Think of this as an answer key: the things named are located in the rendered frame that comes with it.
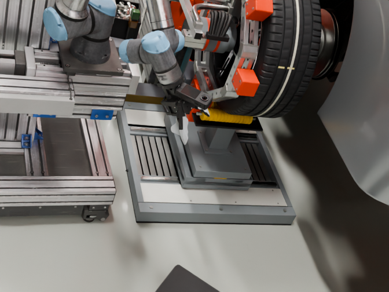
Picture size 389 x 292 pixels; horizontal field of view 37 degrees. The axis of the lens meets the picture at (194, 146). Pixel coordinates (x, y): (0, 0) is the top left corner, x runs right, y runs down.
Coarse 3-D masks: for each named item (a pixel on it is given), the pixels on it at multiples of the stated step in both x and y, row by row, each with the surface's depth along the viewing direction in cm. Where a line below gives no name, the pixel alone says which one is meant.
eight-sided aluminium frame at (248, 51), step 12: (204, 12) 270; (252, 24) 231; (240, 36) 231; (252, 36) 230; (240, 48) 229; (252, 48) 228; (204, 60) 277; (240, 60) 230; (252, 60) 231; (204, 72) 275; (204, 84) 264; (228, 84) 239; (216, 96) 249; (228, 96) 242
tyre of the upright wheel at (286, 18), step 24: (288, 0) 230; (312, 0) 234; (264, 24) 230; (288, 24) 228; (312, 24) 232; (264, 48) 229; (288, 48) 229; (312, 48) 232; (264, 72) 230; (312, 72) 236; (240, 96) 247; (264, 96) 239; (288, 96) 242
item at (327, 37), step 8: (328, 16) 265; (328, 24) 265; (336, 24) 262; (328, 32) 265; (336, 32) 262; (328, 40) 264; (336, 40) 262; (320, 48) 268; (328, 48) 264; (336, 48) 261; (320, 56) 270; (328, 56) 263; (320, 64) 269; (328, 64) 266; (320, 72) 269
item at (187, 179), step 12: (168, 120) 314; (168, 132) 313; (180, 144) 303; (180, 156) 293; (180, 168) 292; (180, 180) 291; (192, 180) 286; (204, 180) 288; (216, 180) 290; (228, 180) 292; (240, 180) 294; (252, 180) 296
